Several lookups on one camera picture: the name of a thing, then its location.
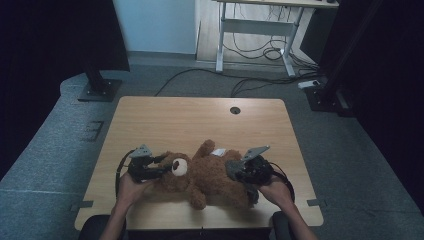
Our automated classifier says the long black floor cable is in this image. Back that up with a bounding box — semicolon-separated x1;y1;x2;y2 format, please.
154;67;322;98

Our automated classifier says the grey tape strip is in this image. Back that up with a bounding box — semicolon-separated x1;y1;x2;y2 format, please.
306;198;328;208
69;200;95;213

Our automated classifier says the white metal desk frame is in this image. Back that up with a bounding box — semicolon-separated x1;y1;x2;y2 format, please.
213;0;340;78

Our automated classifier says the black curtain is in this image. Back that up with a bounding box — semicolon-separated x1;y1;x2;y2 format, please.
329;0;424;216
0;0;131;174

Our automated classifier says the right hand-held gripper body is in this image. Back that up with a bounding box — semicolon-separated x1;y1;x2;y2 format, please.
238;145;275;186

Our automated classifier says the black stand with rail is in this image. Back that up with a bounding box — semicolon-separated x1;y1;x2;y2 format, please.
304;0;384;118

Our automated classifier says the grey floor outlet cover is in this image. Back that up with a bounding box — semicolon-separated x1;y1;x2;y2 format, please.
81;120;105;143

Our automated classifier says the right hand-held gripper cable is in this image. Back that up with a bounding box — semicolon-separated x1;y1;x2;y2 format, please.
269;161;296;203

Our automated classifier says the white power strip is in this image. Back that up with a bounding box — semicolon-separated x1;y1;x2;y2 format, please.
297;79;321;90

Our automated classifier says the hand-held gripper cable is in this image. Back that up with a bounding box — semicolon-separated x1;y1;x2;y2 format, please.
114;149;135;198
269;161;296;203

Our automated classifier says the brown teddy bear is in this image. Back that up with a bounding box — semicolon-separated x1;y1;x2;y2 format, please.
156;139;258;211

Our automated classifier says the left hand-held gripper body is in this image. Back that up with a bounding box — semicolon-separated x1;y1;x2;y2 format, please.
127;143;161;184

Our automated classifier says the black stand with square base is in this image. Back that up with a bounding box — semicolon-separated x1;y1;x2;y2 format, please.
77;66;123;103

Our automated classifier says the person's left hand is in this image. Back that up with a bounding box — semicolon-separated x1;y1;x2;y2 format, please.
116;171;154;209

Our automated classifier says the black chair armrest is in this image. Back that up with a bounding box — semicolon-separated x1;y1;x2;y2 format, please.
77;214;128;240
270;210;301;240

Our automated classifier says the person's right hand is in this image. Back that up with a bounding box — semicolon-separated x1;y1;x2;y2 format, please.
258;176;293;210

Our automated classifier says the bundle of black cables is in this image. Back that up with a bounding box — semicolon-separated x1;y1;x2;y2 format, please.
222;31;318;69

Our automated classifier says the left hand-held gripper cable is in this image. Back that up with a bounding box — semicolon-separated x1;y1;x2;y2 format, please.
114;149;135;198

